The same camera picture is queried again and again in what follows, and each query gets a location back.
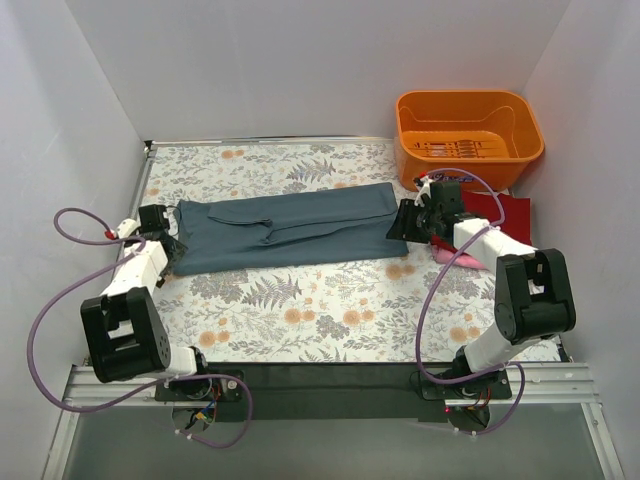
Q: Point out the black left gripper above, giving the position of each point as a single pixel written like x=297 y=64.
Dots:
x=173 y=247

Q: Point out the orange plastic basket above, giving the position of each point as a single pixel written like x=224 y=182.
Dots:
x=460 y=133

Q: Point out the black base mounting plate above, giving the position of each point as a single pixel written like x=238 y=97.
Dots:
x=322 y=391

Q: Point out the pink folded t-shirt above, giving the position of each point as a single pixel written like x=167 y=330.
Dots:
x=443 y=256

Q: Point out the red folded t-shirt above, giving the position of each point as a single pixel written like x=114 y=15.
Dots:
x=517 y=212

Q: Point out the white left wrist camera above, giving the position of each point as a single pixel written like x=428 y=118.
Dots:
x=126 y=228

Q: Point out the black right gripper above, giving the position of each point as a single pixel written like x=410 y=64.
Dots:
x=404 y=220

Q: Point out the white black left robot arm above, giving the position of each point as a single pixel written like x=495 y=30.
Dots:
x=123 y=328

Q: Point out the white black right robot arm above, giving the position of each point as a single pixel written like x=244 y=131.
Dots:
x=533 y=299

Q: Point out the blue-grey t-shirt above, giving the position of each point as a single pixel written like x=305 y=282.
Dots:
x=322 y=227

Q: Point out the aluminium frame rail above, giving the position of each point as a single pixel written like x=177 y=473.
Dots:
x=558 y=431

